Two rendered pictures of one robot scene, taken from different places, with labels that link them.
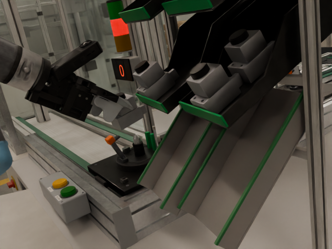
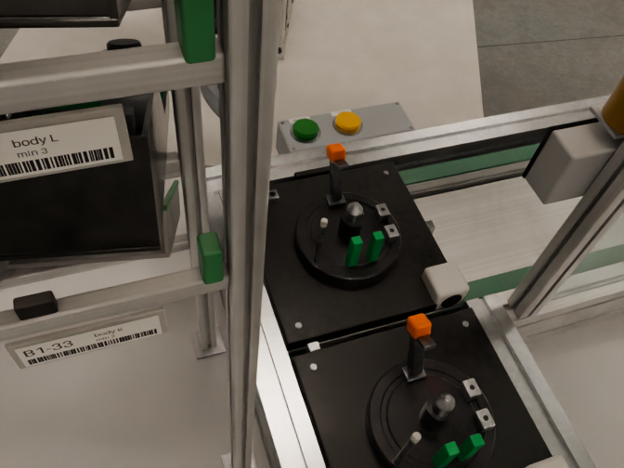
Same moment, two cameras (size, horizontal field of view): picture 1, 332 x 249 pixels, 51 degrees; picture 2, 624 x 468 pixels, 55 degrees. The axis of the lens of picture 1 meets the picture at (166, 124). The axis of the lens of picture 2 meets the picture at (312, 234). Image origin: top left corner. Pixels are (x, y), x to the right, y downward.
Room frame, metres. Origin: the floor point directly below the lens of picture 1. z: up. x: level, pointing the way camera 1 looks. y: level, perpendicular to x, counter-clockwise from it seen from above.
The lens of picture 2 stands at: (0.90, -0.39, 1.62)
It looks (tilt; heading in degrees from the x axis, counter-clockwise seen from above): 54 degrees down; 95
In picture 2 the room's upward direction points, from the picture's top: 10 degrees clockwise
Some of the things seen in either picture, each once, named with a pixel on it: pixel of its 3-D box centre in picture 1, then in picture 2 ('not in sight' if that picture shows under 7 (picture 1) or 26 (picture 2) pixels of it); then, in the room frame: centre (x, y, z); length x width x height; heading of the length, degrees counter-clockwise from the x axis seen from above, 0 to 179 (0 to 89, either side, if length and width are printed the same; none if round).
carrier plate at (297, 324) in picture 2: (142, 163); (345, 245); (0.91, 0.09, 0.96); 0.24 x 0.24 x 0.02; 31
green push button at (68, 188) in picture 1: (68, 192); (305, 131); (0.81, 0.28, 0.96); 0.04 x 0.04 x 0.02
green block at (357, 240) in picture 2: (153, 142); (354, 252); (0.92, 0.04, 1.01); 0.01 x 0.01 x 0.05; 31
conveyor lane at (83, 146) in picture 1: (108, 152); (528, 235); (1.18, 0.22, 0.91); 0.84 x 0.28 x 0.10; 31
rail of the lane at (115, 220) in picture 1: (64, 172); (462, 152); (1.06, 0.36, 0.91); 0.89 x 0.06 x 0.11; 31
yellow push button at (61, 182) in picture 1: (60, 184); (347, 123); (0.87, 0.32, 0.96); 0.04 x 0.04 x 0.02
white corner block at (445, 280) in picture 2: (151, 142); (443, 286); (1.04, 0.05, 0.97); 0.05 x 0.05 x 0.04; 31
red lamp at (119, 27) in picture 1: (119, 26); not in sight; (1.13, 0.09, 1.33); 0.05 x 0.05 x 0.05
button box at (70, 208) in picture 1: (63, 194); (344, 137); (0.87, 0.32, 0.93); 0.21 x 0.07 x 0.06; 31
